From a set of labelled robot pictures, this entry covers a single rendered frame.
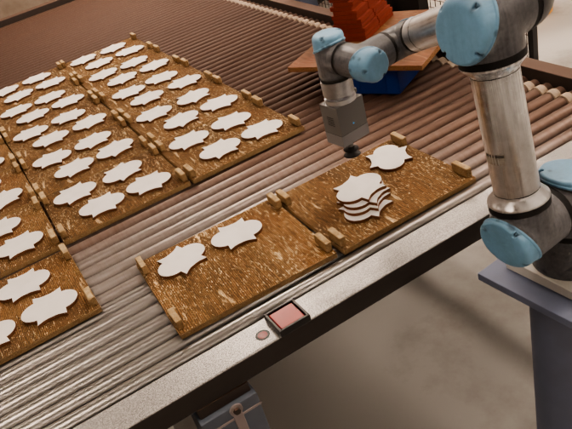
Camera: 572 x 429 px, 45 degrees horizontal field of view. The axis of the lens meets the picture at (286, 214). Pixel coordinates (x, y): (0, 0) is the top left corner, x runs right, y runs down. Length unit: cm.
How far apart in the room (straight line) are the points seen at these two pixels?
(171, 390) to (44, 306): 50
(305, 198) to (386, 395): 95
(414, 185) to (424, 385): 95
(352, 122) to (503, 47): 56
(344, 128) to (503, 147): 49
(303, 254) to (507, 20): 75
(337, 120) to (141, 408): 77
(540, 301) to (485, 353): 113
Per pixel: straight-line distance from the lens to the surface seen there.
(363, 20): 253
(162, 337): 159
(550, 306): 151
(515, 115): 125
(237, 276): 164
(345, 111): 163
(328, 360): 270
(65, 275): 192
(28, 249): 210
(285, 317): 149
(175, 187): 211
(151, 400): 146
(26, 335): 177
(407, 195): 177
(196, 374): 147
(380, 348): 270
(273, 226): 177
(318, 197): 184
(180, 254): 177
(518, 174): 130
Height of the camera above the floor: 189
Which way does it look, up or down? 32 degrees down
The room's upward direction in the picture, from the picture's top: 16 degrees counter-clockwise
